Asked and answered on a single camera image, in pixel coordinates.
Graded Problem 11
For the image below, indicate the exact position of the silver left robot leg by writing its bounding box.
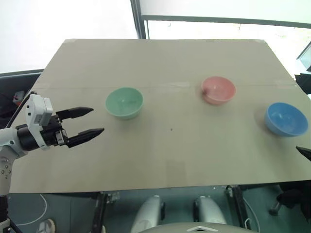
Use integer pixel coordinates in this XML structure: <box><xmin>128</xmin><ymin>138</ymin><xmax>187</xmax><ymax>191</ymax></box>
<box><xmin>130</xmin><ymin>195</ymin><xmax>166</xmax><ymax>233</ymax></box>

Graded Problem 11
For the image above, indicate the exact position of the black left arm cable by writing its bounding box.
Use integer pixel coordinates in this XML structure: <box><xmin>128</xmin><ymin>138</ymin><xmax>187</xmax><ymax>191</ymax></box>
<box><xmin>4</xmin><ymin>91</ymin><xmax>34</xmax><ymax>129</ymax></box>

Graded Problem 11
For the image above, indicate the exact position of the red bowl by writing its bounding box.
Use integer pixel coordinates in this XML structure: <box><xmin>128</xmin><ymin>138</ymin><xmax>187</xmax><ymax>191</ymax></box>
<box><xmin>201</xmin><ymin>76</ymin><xmax>237</xmax><ymax>106</ymax></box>

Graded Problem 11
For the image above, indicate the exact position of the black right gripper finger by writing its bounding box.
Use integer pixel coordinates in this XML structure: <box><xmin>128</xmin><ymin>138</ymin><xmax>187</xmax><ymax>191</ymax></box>
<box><xmin>295</xmin><ymin>146</ymin><xmax>311</xmax><ymax>161</ymax></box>

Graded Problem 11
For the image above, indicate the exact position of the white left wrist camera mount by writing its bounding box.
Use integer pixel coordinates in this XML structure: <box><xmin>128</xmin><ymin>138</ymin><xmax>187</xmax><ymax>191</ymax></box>
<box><xmin>25</xmin><ymin>94</ymin><xmax>53</xmax><ymax>151</ymax></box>

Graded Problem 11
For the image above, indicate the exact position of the white floor cable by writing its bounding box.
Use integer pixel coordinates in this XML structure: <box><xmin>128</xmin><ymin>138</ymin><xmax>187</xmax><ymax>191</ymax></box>
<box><xmin>242</xmin><ymin>194</ymin><xmax>261</xmax><ymax>233</ymax></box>
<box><xmin>9</xmin><ymin>193</ymin><xmax>48</xmax><ymax>227</ymax></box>

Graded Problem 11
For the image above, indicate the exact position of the silver robot leg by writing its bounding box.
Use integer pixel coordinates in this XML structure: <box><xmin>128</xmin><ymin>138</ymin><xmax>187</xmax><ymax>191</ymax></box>
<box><xmin>130</xmin><ymin>195</ymin><xmax>166</xmax><ymax>233</ymax></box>
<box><xmin>192</xmin><ymin>196</ymin><xmax>228</xmax><ymax>225</ymax></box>

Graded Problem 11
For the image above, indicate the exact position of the blue bowl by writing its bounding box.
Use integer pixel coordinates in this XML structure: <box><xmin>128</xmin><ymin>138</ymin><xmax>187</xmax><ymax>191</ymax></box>
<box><xmin>264</xmin><ymin>102</ymin><xmax>309</xmax><ymax>138</ymax></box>

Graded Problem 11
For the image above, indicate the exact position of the white shoe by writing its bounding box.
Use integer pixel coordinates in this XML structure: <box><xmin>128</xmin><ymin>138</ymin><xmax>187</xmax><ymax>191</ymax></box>
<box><xmin>36</xmin><ymin>218</ymin><xmax>56</xmax><ymax>233</ymax></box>

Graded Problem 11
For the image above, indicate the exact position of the dark window frame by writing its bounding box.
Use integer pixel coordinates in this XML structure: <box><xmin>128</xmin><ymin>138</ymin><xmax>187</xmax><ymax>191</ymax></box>
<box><xmin>130</xmin><ymin>0</ymin><xmax>311</xmax><ymax>40</ymax></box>

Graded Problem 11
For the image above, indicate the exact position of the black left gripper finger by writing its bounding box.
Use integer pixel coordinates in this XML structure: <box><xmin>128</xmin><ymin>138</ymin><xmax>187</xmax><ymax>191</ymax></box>
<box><xmin>65</xmin><ymin>127</ymin><xmax>105</xmax><ymax>149</ymax></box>
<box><xmin>56</xmin><ymin>106</ymin><xmax>95</xmax><ymax>121</ymax></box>

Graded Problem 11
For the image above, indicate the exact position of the dark side desk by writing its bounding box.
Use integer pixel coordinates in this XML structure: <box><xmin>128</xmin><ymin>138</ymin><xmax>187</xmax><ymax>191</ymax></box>
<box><xmin>0</xmin><ymin>68</ymin><xmax>45</xmax><ymax>130</ymax></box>

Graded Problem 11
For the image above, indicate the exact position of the grey robot torso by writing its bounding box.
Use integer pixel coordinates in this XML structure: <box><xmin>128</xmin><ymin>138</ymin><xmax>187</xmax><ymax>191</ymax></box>
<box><xmin>138</xmin><ymin>220</ymin><xmax>246</xmax><ymax>233</ymax></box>

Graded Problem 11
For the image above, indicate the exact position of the green bowl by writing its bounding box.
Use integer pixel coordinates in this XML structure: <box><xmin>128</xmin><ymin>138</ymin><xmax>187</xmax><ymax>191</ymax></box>
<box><xmin>105</xmin><ymin>87</ymin><xmax>144</xmax><ymax>120</ymax></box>

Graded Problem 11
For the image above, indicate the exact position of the black table leg frame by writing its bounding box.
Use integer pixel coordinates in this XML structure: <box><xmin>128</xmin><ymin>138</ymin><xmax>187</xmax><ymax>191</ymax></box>
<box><xmin>225</xmin><ymin>184</ymin><xmax>249</xmax><ymax>229</ymax></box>
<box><xmin>93</xmin><ymin>191</ymin><xmax>120</xmax><ymax>233</ymax></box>

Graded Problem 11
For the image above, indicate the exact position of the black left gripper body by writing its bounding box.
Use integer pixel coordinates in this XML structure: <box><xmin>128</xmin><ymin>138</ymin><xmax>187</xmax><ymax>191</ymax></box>
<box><xmin>40</xmin><ymin>114</ymin><xmax>70</xmax><ymax>148</ymax></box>

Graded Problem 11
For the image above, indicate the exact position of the red and grey device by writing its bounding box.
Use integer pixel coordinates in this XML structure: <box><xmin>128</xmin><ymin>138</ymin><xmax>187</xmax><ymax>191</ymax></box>
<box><xmin>12</xmin><ymin>90</ymin><xmax>26</xmax><ymax>105</ymax></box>

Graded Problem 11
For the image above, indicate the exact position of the silver right robot leg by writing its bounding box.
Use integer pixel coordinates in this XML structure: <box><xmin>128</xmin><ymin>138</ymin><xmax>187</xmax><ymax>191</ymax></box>
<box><xmin>192</xmin><ymin>196</ymin><xmax>228</xmax><ymax>225</ymax></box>

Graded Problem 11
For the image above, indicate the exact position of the black clamp with grey handle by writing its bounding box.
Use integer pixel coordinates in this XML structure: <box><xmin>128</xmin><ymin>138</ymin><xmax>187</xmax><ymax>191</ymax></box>
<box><xmin>268</xmin><ymin>181</ymin><xmax>311</xmax><ymax>225</ymax></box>

